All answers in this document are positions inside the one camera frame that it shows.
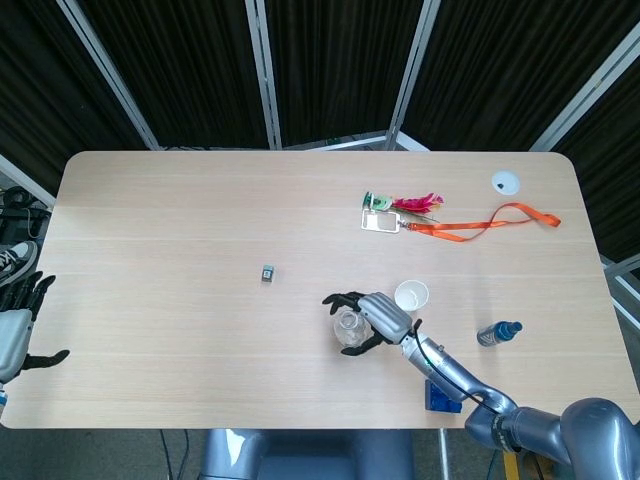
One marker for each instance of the black floor equipment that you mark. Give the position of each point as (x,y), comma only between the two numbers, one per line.
(20,215)

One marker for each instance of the white paper cup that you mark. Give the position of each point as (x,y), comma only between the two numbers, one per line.
(412,295)

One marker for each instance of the dark fabric partition panel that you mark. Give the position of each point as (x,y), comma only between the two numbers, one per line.
(340,65)
(610,190)
(510,70)
(185,70)
(35,90)

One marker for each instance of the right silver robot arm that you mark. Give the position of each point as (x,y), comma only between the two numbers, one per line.
(550,430)

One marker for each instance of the grey metal partition post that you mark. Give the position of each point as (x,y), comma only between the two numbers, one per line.
(585,95)
(265,75)
(622,285)
(115,80)
(407,85)
(25,179)

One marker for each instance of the pink green feather shuttlecock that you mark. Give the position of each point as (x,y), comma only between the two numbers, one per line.
(415,204)

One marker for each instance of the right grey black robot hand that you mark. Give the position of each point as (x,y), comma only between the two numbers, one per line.
(387,315)

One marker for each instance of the blue spray bottle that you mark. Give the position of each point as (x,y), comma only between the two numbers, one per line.
(495,334)

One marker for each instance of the blue block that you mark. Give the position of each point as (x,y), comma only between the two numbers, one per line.
(440,400)

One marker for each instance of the grey blue robot torso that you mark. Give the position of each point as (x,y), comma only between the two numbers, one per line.
(300,460)

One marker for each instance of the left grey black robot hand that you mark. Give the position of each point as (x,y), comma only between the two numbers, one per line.
(12,335)

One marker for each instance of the transparent plastic water bottle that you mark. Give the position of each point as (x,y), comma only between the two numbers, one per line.
(350,332)

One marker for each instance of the clear badge holder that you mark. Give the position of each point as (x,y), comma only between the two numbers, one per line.
(380,221)

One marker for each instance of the small green grey cube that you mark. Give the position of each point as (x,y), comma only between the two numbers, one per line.
(268,274)

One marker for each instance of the black white sneaker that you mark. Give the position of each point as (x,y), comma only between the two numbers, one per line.
(20,257)

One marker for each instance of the white table leg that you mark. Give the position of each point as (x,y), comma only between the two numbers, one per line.
(442,455)

